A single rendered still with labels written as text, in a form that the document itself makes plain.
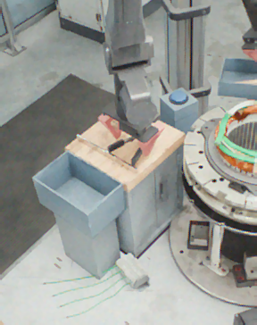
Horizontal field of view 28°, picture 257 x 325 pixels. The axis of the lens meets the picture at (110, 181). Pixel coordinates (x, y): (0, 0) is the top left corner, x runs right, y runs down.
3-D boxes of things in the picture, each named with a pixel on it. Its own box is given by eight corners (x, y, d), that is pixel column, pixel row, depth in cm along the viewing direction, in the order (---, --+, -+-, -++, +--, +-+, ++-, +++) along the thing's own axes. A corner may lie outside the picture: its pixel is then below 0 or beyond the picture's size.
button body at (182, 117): (195, 170, 147) (198, 100, 129) (175, 181, 145) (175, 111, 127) (181, 156, 152) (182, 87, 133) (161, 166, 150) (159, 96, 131)
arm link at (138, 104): (148, 29, 93) (102, 38, 92) (167, 66, 86) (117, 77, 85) (150, 81, 102) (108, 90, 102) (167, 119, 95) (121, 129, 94)
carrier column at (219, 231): (217, 272, 122) (222, 216, 106) (208, 267, 123) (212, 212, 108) (222, 265, 123) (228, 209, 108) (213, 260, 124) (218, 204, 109)
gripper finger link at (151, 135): (145, 169, 108) (145, 137, 101) (120, 154, 111) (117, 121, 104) (165, 150, 111) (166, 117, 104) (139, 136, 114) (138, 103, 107)
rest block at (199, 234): (208, 229, 129) (208, 223, 127) (207, 246, 125) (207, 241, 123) (191, 227, 129) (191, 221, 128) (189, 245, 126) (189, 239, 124)
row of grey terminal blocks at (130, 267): (153, 284, 124) (152, 274, 120) (136, 295, 122) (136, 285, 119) (128, 256, 130) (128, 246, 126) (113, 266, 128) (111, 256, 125)
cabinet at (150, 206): (136, 262, 128) (128, 192, 109) (82, 225, 138) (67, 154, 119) (183, 213, 137) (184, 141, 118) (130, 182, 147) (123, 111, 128)
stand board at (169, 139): (128, 193, 109) (127, 185, 107) (65, 154, 119) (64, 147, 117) (186, 141, 118) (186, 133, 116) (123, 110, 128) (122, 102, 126)
